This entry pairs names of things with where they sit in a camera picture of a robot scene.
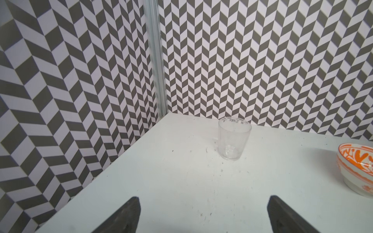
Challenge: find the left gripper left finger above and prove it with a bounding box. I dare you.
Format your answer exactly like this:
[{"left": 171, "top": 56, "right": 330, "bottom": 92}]
[{"left": 92, "top": 197, "right": 141, "bottom": 233}]

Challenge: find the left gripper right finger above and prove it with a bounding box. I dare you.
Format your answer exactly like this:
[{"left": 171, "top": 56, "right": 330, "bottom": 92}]
[{"left": 267, "top": 195, "right": 319, "bottom": 233}]

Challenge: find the orange patterned bowl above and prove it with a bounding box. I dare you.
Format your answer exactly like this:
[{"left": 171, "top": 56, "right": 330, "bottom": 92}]
[{"left": 337, "top": 143, "right": 373, "bottom": 198}]

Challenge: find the clear plastic cup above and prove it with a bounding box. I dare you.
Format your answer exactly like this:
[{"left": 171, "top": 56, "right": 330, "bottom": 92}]
[{"left": 218, "top": 117, "right": 252, "bottom": 161}]

